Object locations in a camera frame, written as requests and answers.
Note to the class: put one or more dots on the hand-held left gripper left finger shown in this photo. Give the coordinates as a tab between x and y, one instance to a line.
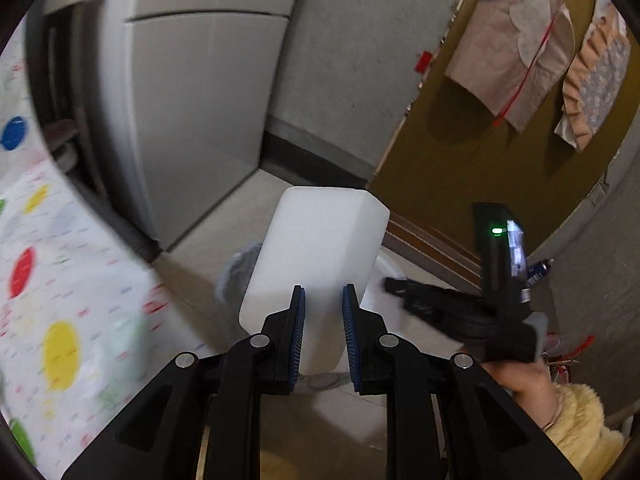
299	330

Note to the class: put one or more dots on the olive brown door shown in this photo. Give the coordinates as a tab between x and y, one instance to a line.
450	160

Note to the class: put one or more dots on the white dotted tablecloth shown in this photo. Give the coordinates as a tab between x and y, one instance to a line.
65	285

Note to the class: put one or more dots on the person's right hand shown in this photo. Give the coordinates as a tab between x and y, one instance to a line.
525	385

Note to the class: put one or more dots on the blue spray can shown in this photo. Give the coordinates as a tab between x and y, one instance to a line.
539	271

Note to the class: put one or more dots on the red ribbon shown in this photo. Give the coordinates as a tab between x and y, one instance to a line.
520	90

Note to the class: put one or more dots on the ruffled patterned hanging cloth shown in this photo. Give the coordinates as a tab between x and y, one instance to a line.
595	90

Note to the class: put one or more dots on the dark table frame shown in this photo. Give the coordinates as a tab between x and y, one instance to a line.
125	230

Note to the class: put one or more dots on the red tag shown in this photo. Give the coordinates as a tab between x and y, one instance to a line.
423	61

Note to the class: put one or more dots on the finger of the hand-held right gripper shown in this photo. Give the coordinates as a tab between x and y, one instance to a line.
405	290

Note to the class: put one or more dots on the person's leg in yellow trousers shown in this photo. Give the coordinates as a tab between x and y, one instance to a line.
272	466

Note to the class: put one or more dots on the grey refrigerator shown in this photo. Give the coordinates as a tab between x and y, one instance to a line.
200	110

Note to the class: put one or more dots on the white foam block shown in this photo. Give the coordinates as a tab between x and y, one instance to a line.
310	240

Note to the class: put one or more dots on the person's right forearm yellow sleeve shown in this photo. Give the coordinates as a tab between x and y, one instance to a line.
580	425

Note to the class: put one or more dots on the pink hanging cloth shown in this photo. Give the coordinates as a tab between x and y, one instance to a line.
500	60

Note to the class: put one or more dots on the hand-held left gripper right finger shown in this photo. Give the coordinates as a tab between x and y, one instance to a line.
350	335

